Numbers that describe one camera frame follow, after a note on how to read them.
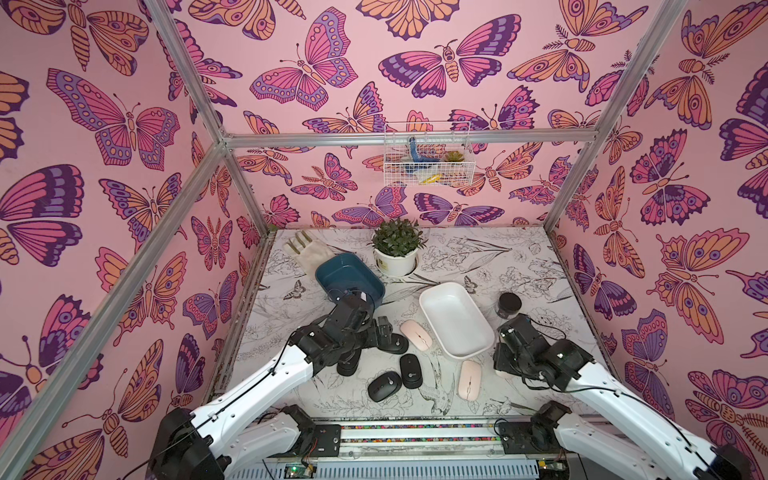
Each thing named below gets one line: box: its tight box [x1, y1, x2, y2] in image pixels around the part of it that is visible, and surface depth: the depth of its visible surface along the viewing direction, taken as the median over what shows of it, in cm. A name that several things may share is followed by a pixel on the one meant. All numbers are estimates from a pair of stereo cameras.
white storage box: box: [419, 282, 496, 359], surface depth 97 cm
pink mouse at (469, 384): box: [458, 360, 482, 401], surface depth 83 cm
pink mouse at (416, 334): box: [400, 319, 433, 351], surface depth 92 cm
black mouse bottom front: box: [367, 371, 402, 402], surface depth 83 cm
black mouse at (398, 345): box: [377, 333, 409, 355], surface depth 90 cm
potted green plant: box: [367, 218, 429, 277], surface depth 97 cm
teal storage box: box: [316, 252, 385, 308], surface depth 106 cm
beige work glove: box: [283, 230, 337, 282], surface depth 115 cm
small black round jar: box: [497, 292, 522, 319], surface depth 96 cm
